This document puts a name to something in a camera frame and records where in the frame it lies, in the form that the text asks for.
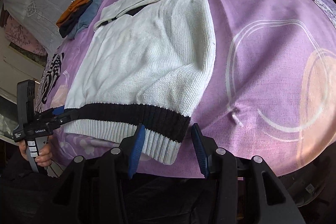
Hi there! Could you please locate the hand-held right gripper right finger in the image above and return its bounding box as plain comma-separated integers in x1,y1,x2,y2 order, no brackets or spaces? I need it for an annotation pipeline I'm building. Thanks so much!
191,123,306,224

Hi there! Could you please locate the person's black clothing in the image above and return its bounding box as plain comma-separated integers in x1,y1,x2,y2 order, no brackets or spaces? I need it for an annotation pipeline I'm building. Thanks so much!
0,151,265,224

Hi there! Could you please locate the purple patterned bedsheet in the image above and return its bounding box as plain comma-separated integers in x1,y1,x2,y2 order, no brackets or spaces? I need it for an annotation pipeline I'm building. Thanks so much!
34,0,336,180

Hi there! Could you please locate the orange folded garment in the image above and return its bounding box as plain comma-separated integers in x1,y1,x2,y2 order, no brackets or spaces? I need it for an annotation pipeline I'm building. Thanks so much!
56,0,90,28

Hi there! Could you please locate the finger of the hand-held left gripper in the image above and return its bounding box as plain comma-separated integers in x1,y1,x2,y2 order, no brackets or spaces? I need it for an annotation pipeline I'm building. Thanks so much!
35,105,66,120
47,109,80,128

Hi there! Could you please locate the navy folded garment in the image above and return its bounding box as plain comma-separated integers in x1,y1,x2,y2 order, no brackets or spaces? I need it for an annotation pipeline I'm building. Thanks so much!
58,4,91,39

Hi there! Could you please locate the white black-trimmed knit sweater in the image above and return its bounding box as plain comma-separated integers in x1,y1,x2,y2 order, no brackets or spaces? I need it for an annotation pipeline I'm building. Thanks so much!
64,0,216,165

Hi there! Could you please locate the light blue folded garment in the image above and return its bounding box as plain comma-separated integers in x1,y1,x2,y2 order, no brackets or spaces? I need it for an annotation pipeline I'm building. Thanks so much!
68,0,103,39

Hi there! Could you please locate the pink floral pillow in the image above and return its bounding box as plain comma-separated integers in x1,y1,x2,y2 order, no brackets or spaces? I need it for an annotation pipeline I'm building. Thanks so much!
5,15,48,56

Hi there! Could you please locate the person's left hand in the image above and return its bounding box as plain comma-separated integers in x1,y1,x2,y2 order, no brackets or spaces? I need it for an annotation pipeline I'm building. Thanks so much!
19,139,53,167

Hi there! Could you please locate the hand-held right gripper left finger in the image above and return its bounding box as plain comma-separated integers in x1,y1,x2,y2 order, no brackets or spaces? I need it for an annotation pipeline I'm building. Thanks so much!
51,123,146,224

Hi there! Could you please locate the black white striped garment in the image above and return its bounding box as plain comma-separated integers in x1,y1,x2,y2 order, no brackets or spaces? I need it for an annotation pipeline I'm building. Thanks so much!
39,52,65,109

